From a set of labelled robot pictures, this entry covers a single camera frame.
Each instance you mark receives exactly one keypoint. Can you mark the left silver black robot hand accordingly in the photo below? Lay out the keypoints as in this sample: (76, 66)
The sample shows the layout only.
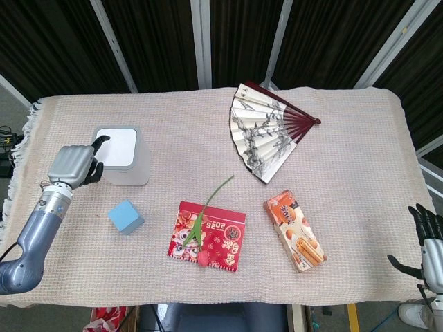
(71, 164)

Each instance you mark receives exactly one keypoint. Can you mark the white shoe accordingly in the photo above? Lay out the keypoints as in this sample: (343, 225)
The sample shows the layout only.
(418, 316)

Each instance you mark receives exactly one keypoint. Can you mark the red artificial tulip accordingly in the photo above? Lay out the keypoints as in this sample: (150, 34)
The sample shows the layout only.
(203, 257)

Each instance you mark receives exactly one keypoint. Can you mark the red patterned plastic bag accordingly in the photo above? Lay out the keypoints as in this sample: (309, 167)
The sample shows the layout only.
(104, 320)

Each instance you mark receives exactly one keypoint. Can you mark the red spiral desk calendar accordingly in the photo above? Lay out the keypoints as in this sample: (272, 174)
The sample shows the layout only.
(221, 242)

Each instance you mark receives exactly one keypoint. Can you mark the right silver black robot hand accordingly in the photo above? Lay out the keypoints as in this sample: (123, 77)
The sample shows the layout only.
(432, 256)

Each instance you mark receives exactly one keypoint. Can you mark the orange egg roll box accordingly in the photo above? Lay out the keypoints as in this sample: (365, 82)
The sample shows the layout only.
(294, 231)

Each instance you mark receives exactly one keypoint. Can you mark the white square container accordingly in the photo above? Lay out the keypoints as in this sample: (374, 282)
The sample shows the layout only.
(136, 166)

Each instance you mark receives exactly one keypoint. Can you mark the dark robot base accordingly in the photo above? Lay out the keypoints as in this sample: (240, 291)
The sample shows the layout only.
(214, 318)

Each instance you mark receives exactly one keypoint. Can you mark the beige woven tablecloth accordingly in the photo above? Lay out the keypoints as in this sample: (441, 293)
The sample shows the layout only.
(194, 145)

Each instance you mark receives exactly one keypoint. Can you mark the white metal frame post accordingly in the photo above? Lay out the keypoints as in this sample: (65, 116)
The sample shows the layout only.
(202, 45)
(114, 45)
(277, 45)
(14, 88)
(394, 41)

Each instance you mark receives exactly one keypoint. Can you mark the blue foam cube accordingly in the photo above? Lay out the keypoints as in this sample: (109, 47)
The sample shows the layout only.
(124, 216)

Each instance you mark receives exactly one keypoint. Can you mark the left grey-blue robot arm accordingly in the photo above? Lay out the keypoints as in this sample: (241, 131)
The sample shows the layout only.
(34, 228)

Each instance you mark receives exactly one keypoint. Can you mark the ink painted folding fan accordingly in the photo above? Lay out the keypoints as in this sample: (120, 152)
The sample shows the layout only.
(256, 138)

